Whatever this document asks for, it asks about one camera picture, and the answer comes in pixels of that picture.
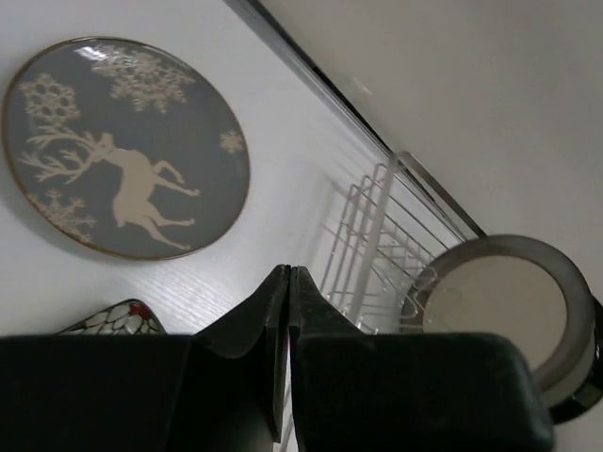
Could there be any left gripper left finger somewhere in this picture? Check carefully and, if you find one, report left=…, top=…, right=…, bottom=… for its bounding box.
left=1, top=265, right=288, bottom=451

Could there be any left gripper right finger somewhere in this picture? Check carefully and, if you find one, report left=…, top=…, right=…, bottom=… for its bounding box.
left=289, top=266, right=554, bottom=451

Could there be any black floral square plate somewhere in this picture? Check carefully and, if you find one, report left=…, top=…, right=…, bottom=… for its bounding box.
left=59, top=299, right=166, bottom=335

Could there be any cream plate brown rim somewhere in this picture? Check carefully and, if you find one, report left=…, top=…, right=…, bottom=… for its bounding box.
left=399, top=234, right=595, bottom=408

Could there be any round plate patterned dark rim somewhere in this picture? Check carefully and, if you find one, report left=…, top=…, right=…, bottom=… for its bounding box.
left=549, top=298, right=602, bottom=425

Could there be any grey reindeer round plate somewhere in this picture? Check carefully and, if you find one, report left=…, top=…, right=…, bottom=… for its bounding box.
left=1, top=37, right=251, bottom=261

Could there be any wire dish rack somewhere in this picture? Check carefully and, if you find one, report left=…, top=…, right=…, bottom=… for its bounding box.
left=319, top=153, right=486, bottom=334

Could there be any aluminium table edge rail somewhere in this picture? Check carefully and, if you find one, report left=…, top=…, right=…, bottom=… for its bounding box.
left=226, top=1, right=487, bottom=237

